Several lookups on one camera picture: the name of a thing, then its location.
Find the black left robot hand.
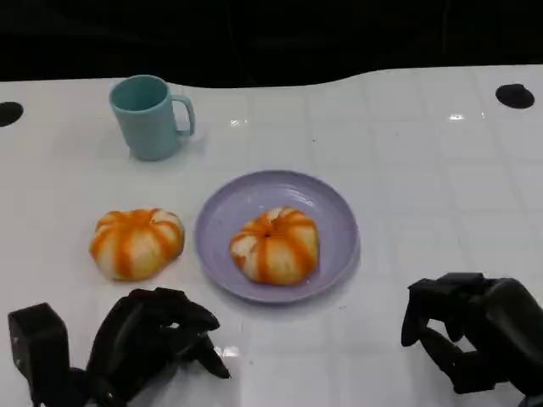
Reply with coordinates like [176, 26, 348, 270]
[86, 287, 232, 406]

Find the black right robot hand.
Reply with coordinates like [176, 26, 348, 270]
[400, 271, 543, 402]

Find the orange and white bread roll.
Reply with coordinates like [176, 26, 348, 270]
[88, 207, 186, 282]
[229, 205, 320, 286]

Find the lilac plate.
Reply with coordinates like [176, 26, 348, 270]
[194, 169, 361, 306]

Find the pale green mug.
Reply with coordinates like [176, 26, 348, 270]
[109, 74, 197, 162]

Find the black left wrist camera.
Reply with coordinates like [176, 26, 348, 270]
[7, 302, 71, 395]

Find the black table cable grommet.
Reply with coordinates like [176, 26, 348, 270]
[495, 83, 536, 109]
[0, 101, 25, 128]

